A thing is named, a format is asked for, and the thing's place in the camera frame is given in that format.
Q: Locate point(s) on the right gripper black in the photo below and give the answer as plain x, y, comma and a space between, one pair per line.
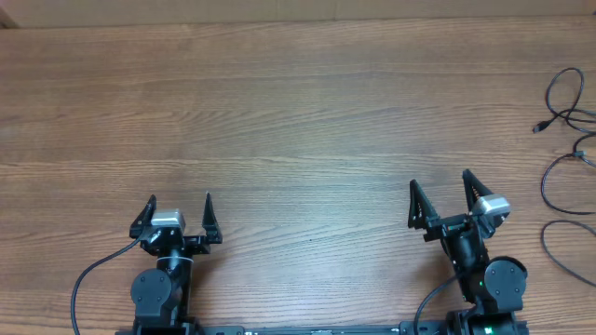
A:
422, 210

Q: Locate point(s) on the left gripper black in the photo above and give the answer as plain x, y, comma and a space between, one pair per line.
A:
198, 245

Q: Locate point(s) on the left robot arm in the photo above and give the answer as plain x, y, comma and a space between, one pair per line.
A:
162, 294

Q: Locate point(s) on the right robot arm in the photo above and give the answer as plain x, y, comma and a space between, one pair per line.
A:
493, 286

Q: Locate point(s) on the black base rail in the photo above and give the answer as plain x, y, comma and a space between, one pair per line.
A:
403, 328

